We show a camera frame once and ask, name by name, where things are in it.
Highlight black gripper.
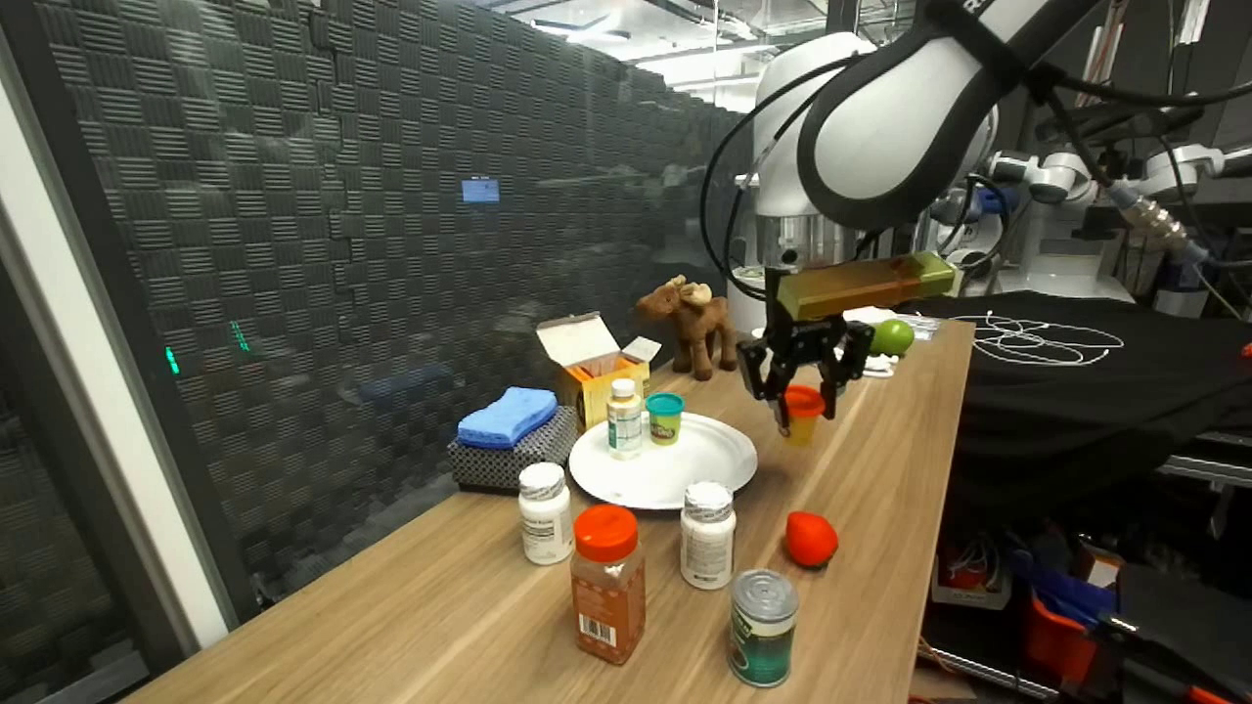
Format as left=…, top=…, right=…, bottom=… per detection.
left=734, top=315, right=880, bottom=431

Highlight green tub with teal lid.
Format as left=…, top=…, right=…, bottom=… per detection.
left=644, top=392, right=690, bottom=445

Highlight small white yellow-label bottle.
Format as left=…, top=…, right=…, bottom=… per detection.
left=602, top=375, right=651, bottom=463

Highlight white blue-label pill bottle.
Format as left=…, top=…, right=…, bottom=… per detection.
left=676, top=479, right=738, bottom=594

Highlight white plain-label pill bottle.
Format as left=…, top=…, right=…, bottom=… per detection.
left=516, top=458, right=574, bottom=566

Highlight white round plate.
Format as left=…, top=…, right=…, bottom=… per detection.
left=562, top=411, right=762, bottom=515

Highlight white paper cup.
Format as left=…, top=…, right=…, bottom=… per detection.
left=724, top=266, right=771, bottom=345

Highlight green round pod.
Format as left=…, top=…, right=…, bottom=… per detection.
left=869, top=316, right=921, bottom=362

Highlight brown plush moose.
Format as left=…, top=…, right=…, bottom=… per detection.
left=635, top=272, right=738, bottom=384

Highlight red toy tomato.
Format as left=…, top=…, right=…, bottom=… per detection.
left=777, top=510, right=844, bottom=573

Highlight open yellow cardboard box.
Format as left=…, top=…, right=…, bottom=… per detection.
left=532, top=309, right=664, bottom=436

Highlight green-label tin can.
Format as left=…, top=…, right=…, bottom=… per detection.
left=724, top=564, right=801, bottom=694

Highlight white lab equipment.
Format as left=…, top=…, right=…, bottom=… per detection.
left=935, top=140, right=1252, bottom=309

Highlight black cloth covered table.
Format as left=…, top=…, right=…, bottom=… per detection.
left=910, top=285, right=1252, bottom=500

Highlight spice jar with orange lid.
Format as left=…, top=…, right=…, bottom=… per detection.
left=567, top=505, right=651, bottom=668

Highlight blue sponge cloth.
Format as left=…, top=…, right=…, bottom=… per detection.
left=453, top=384, right=562, bottom=453

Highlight red storage bin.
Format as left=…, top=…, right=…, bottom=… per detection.
left=1022, top=590, right=1099, bottom=687

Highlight white coiled cable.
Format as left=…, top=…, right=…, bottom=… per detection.
left=972, top=309, right=1128, bottom=372

